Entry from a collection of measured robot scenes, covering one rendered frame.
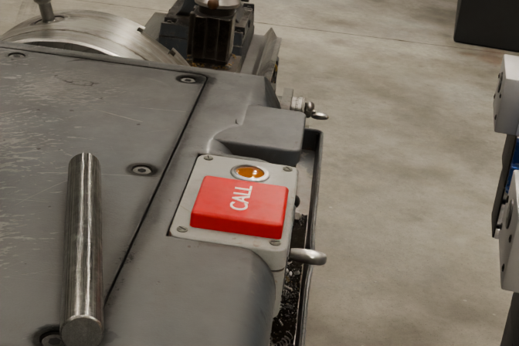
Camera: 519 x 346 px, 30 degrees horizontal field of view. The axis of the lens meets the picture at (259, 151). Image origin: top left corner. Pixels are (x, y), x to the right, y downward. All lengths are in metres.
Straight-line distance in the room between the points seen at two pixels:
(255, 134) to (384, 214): 2.81
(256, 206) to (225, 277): 0.08
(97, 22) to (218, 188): 0.48
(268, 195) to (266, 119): 0.17
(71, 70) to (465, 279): 2.49
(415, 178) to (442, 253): 0.62
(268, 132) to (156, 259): 0.23
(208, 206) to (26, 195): 0.12
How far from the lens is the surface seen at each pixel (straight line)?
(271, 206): 0.64
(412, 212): 3.64
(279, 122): 0.81
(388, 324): 2.94
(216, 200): 0.64
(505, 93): 1.53
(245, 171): 0.71
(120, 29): 1.10
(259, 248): 0.61
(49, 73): 0.88
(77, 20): 1.11
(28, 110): 0.80
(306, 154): 2.60
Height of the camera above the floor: 1.55
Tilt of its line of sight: 23 degrees down
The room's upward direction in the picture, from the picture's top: 7 degrees clockwise
